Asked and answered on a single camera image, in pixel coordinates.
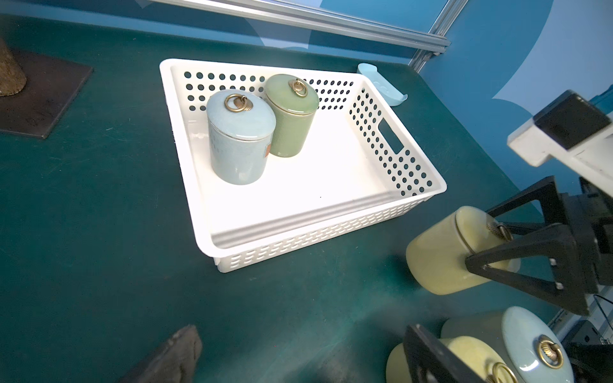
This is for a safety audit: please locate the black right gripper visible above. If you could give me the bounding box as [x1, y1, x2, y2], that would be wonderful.
[465, 176, 612, 316]

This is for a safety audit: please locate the blue grey tea canister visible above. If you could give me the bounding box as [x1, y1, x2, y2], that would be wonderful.
[442, 306, 575, 382]
[207, 89, 276, 185]

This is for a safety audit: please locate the white perforated plastic basket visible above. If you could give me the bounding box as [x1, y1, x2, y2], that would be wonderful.
[160, 58, 447, 273]

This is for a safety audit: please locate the pink cherry blossom tree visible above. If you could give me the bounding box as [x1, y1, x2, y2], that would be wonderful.
[0, 39, 27, 97]

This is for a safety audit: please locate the yellow green tea canister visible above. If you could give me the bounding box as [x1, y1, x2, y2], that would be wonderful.
[405, 206, 513, 295]

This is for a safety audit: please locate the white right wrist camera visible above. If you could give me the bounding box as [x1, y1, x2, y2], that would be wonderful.
[507, 90, 612, 196]

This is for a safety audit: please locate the brown tree base plate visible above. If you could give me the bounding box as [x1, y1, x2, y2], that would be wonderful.
[1, 49, 94, 139]

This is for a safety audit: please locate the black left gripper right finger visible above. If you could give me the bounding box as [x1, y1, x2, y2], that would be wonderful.
[403, 324, 485, 383]

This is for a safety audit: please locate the right aluminium frame post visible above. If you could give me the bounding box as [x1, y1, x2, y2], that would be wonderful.
[409, 0, 469, 73]

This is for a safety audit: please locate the light blue plastic dustpan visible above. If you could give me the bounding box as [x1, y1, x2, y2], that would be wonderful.
[357, 63, 408, 107]

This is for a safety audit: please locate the rear aluminium frame rail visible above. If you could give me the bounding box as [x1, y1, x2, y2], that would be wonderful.
[160, 0, 451, 54]

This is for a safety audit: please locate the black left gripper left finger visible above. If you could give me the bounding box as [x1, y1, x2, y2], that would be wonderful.
[117, 325, 203, 382]

